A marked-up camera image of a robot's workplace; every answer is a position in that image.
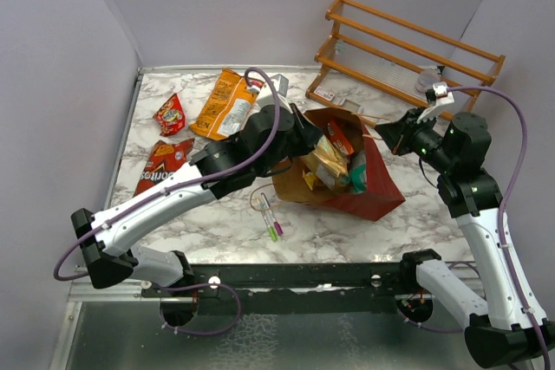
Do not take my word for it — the wooden shelf rack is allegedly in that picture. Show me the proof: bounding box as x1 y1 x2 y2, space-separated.
306 0 506 124

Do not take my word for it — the gold foil snack bag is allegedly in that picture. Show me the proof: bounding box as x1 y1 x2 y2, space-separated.
300 136 349 194

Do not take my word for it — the red cheez-it snack bag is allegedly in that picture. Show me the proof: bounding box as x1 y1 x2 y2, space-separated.
153 94 186 137

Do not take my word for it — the green cap marker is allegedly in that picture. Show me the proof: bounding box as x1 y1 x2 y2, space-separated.
257 197 278 242

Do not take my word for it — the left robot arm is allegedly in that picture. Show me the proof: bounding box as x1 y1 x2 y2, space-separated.
71 105 323 296

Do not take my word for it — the yellow kettle chips bag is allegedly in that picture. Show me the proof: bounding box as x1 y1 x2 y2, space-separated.
190 68 265 140

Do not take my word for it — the red doritos chip bag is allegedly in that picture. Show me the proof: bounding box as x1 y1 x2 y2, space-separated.
134 138 195 197

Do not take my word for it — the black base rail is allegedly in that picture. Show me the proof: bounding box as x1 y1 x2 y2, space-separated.
86 252 460 315

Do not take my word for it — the red white small box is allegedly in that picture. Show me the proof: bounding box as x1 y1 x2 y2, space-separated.
314 87 336 101

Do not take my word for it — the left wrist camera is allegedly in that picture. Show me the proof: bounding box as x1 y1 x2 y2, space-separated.
251 75 291 114

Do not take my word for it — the yellow m&m's packet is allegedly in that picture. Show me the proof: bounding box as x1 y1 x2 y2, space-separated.
302 172 318 191

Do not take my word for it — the red brown paper bag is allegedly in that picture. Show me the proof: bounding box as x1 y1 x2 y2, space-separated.
271 107 405 221

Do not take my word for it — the clear plastic cup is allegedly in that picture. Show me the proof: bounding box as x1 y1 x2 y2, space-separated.
415 67 441 94

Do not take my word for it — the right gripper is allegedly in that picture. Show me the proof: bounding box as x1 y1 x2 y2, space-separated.
376 106 457 173

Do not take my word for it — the teal white snack bag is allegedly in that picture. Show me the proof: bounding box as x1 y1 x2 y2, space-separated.
349 151 367 193

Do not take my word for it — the purple cap marker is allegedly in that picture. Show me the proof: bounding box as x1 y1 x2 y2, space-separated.
261 192 284 237

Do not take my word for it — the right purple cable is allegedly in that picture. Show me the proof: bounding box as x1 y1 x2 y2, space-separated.
396 86 552 370

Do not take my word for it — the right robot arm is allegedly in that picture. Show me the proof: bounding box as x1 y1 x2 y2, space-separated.
375 108 554 368

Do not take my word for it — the open small cardboard box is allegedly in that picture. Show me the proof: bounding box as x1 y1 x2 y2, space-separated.
338 99 364 114

